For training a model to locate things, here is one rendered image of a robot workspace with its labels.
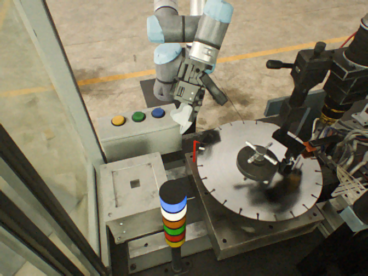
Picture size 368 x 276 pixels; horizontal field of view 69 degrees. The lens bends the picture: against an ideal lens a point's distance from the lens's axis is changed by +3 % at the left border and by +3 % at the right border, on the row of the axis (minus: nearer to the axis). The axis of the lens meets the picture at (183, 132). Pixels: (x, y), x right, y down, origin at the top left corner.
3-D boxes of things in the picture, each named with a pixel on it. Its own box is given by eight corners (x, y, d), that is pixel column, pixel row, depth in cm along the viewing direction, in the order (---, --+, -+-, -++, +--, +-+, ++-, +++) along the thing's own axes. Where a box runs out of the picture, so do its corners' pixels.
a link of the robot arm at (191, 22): (183, 17, 82) (184, 11, 72) (218, 16, 83) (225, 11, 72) (183, 44, 85) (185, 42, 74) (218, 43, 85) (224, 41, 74)
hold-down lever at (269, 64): (276, 85, 55) (280, 74, 53) (262, 69, 59) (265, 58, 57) (309, 79, 57) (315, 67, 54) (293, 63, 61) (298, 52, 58)
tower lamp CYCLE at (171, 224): (165, 231, 47) (164, 225, 45) (160, 209, 50) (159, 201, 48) (189, 225, 48) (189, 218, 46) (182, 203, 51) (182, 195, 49)
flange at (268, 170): (246, 141, 77) (247, 135, 75) (283, 157, 73) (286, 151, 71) (229, 167, 70) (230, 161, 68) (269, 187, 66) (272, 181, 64)
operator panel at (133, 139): (109, 166, 95) (99, 139, 84) (106, 144, 102) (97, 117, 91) (182, 150, 100) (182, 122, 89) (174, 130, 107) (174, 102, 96)
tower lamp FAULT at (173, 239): (167, 245, 52) (166, 239, 49) (161, 223, 55) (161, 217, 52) (188, 238, 53) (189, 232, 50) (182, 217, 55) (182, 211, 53)
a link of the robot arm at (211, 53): (213, 50, 75) (224, 51, 67) (208, 65, 76) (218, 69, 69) (190, 40, 72) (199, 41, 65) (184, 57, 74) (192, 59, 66)
